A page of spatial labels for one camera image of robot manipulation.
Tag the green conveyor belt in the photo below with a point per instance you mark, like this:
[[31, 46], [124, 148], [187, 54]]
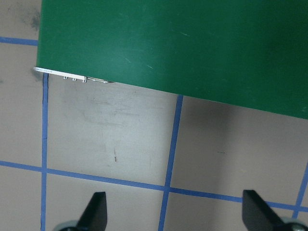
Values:
[[250, 53]]

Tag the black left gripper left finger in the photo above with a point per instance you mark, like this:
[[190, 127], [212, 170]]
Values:
[[94, 217]]

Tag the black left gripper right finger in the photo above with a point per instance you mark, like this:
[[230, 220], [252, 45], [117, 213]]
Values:
[[257, 215]]

